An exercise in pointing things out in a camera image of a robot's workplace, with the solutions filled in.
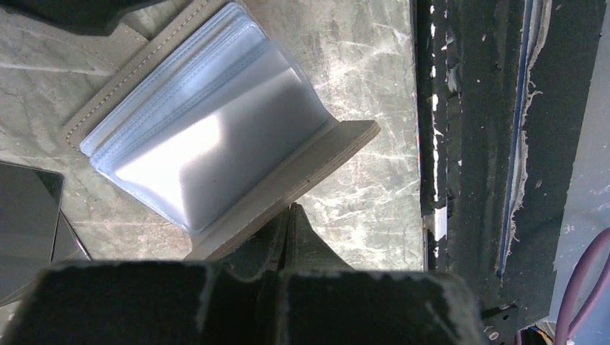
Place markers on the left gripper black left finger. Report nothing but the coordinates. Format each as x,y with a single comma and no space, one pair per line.
224,301

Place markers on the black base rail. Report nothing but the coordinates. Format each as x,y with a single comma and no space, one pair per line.
513,115

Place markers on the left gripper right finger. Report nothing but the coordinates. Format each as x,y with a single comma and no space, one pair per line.
324,301

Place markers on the black card wallet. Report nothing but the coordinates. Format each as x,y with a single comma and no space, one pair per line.
34,231

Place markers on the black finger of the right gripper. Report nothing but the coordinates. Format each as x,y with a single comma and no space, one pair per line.
81,17

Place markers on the grey card holder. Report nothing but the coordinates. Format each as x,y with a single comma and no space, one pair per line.
310,163

